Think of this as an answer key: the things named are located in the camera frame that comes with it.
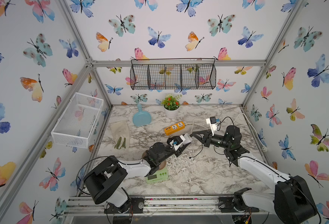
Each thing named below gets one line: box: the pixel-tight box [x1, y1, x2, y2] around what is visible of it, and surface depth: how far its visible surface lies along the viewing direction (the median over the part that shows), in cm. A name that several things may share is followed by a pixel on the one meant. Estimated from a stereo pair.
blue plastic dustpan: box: [132, 103, 152, 127], surface depth 115 cm
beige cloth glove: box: [109, 120, 130, 148], surface depth 106 cm
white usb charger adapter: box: [182, 133, 194, 145], surface depth 77 cm
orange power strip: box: [164, 121, 186, 136], surface depth 106 cm
